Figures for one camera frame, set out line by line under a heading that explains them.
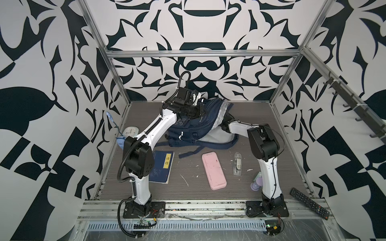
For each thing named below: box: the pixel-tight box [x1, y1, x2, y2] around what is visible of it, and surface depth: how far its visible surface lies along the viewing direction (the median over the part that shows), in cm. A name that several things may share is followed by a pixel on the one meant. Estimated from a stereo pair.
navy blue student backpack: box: [154, 97, 239, 158], surface depth 93 cm
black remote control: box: [289, 187, 331, 221], surface depth 77 cm
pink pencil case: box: [201, 151, 228, 191], surface depth 87 cm
